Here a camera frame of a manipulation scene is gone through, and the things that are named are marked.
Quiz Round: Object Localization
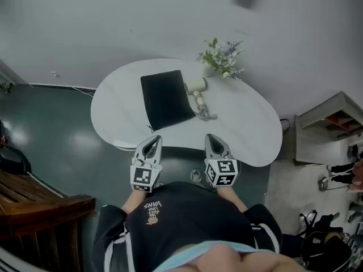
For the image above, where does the person's left forearm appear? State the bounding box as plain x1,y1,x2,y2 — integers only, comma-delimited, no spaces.
121,190,151,213

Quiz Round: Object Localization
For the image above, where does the black printed t-shirt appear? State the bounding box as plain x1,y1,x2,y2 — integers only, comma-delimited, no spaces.
90,181,284,272

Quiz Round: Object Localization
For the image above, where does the white ribbed vase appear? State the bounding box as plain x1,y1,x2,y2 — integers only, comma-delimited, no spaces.
202,62,216,78

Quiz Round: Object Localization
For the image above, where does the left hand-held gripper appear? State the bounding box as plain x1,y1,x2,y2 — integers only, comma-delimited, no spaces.
129,135,163,194

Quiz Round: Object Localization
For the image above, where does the grey wooden cabinet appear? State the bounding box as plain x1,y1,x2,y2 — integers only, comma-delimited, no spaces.
293,91,363,167

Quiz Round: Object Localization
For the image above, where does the person's right forearm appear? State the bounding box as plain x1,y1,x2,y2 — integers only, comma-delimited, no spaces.
217,185,249,213

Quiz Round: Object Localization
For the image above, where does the black fabric pouch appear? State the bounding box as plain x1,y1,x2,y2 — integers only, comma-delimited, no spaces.
140,70,197,134

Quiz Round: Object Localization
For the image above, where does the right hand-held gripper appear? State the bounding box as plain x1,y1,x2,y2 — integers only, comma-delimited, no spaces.
204,133,238,187

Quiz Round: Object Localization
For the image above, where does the white floor cable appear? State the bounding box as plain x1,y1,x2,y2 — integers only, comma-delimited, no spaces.
50,71,94,98

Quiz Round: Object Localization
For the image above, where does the light blue face mask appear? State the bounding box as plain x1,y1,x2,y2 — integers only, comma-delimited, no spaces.
158,240,275,272

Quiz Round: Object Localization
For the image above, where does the artificial flower bouquet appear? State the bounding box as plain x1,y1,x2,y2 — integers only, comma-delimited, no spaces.
196,37,245,81

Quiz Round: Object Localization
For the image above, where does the cream hair dryer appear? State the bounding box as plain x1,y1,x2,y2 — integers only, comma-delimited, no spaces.
183,77,218,121

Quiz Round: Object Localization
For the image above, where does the black office chair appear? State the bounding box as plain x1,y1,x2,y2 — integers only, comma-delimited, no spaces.
297,212,363,272

